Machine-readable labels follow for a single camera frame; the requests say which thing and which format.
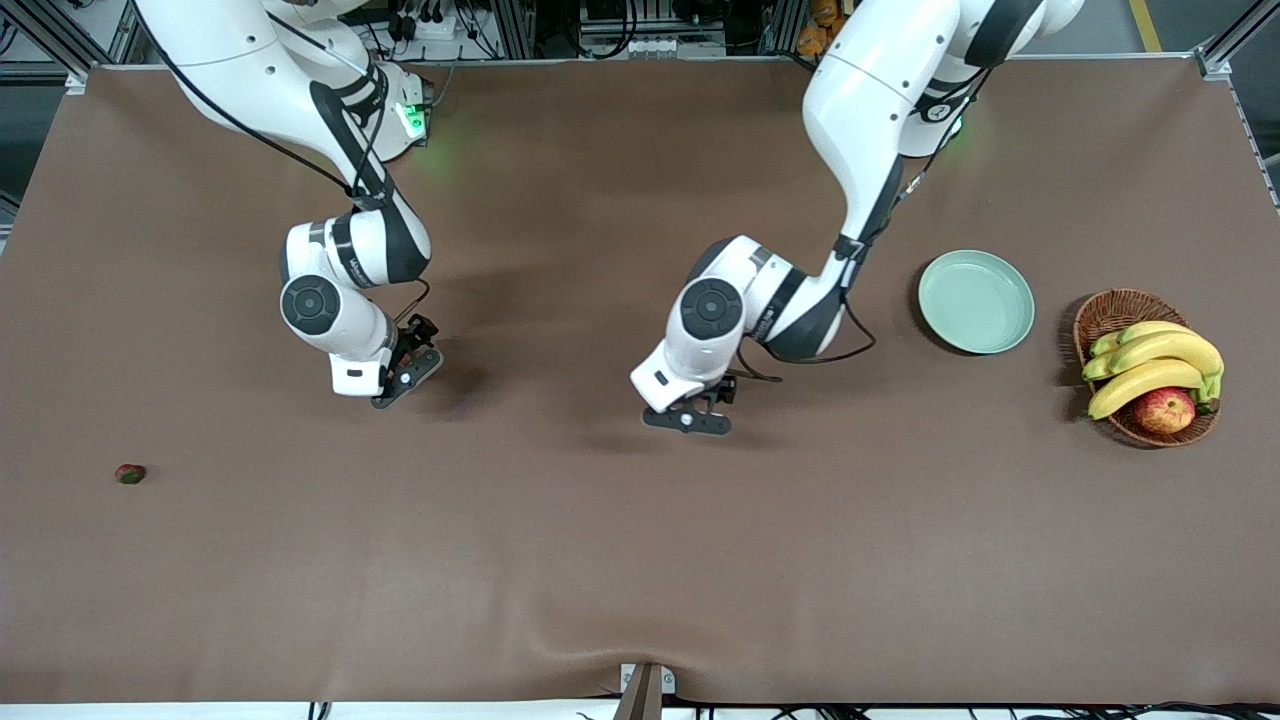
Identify light green round plate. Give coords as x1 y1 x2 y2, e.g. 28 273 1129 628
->
918 249 1036 355

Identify brown table cover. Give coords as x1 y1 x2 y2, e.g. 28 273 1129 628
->
0 55 1280 706

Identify white power strip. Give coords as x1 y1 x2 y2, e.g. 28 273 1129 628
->
395 8 463 41

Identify brown wicker basket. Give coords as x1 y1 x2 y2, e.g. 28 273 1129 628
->
1073 289 1221 448

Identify yellow banana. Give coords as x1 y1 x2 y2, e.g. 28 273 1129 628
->
1082 330 1224 381
1087 358 1206 421
1090 320 1196 359

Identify red apple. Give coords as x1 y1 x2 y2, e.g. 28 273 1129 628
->
1133 387 1197 435

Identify black camera cable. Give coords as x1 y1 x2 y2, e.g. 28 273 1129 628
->
130 0 433 331
735 60 991 386

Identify metal mount bracket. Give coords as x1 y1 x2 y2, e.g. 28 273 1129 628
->
612 662 677 720

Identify aluminium frame profile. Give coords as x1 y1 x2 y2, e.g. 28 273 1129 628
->
0 0 96 79
765 0 801 56
1195 0 1280 76
480 0 536 59

